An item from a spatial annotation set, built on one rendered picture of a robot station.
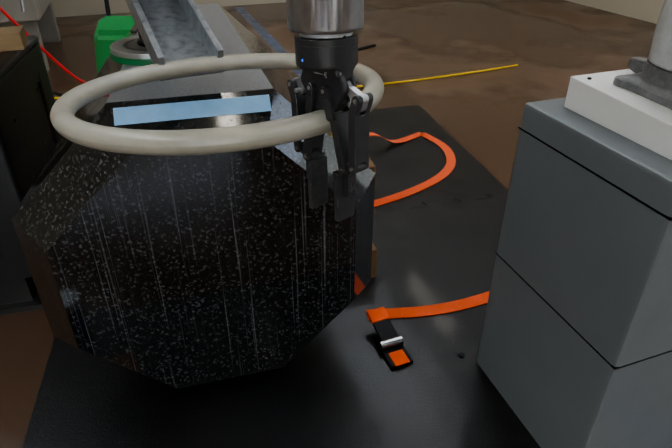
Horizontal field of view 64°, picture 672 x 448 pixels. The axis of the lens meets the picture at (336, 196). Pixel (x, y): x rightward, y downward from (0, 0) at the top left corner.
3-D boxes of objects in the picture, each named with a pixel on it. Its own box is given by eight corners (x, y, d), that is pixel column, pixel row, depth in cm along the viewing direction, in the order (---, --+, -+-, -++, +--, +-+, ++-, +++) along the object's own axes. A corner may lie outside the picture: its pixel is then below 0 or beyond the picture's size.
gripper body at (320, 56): (374, 32, 62) (373, 109, 66) (326, 25, 68) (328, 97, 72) (326, 40, 58) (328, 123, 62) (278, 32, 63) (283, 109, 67)
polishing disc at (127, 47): (157, 63, 124) (156, 58, 124) (91, 52, 133) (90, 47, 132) (214, 42, 141) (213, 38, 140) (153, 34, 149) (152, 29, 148)
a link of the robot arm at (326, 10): (327, -24, 66) (329, 26, 69) (267, -19, 61) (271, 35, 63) (381, -21, 60) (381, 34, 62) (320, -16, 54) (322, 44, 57)
